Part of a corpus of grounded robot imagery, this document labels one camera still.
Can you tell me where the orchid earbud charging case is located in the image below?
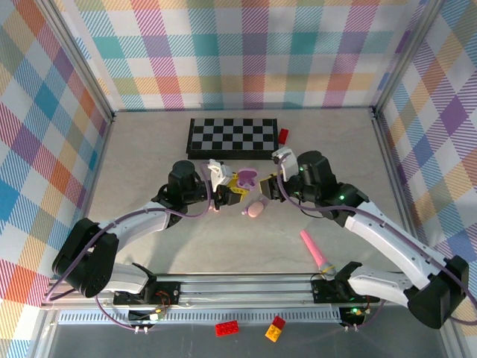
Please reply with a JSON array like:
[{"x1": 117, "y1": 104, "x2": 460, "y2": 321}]
[{"x1": 236, "y1": 167, "x2": 261, "y2": 192}]

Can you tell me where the pink earbud charging case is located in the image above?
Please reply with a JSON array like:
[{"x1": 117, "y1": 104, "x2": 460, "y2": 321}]
[{"x1": 247, "y1": 201, "x2": 266, "y2": 219}]

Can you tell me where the black and grey chessboard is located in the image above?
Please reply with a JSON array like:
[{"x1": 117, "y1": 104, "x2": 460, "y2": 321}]
[{"x1": 185, "y1": 117, "x2": 279, "y2": 160}]

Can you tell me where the pink cone toy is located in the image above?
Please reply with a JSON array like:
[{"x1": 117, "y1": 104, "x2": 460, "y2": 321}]
[{"x1": 300, "y1": 230, "x2": 337, "y2": 280}]

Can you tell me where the red toy brick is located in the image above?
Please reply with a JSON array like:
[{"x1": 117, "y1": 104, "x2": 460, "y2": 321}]
[{"x1": 215, "y1": 320, "x2": 241, "y2": 338}]

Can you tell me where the yellow and orange toy brick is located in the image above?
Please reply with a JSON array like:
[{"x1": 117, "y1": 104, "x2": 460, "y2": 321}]
[{"x1": 264, "y1": 315, "x2": 287, "y2": 342}]

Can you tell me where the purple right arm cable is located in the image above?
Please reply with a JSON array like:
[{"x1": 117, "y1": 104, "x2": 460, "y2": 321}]
[{"x1": 277, "y1": 158, "x2": 471, "y2": 332}]

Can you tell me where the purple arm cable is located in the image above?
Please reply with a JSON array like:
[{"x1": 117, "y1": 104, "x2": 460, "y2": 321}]
[
  {"x1": 277, "y1": 158, "x2": 471, "y2": 332},
  {"x1": 44, "y1": 163, "x2": 224, "y2": 331}
]

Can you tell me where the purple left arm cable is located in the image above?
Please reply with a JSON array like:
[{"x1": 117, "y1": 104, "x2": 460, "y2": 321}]
[{"x1": 44, "y1": 163, "x2": 224, "y2": 331}]

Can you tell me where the aluminium side rail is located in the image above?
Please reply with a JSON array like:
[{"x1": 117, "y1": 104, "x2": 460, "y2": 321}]
[{"x1": 370, "y1": 106, "x2": 426, "y2": 262}]

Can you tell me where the slotted grey cable duct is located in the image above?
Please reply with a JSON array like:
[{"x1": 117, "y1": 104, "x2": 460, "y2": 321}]
[{"x1": 58, "y1": 312, "x2": 343, "y2": 324}]

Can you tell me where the aluminium frame post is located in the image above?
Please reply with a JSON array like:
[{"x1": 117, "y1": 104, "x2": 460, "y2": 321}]
[
  {"x1": 39, "y1": 0, "x2": 116, "y2": 122},
  {"x1": 371, "y1": 0, "x2": 447, "y2": 119}
]

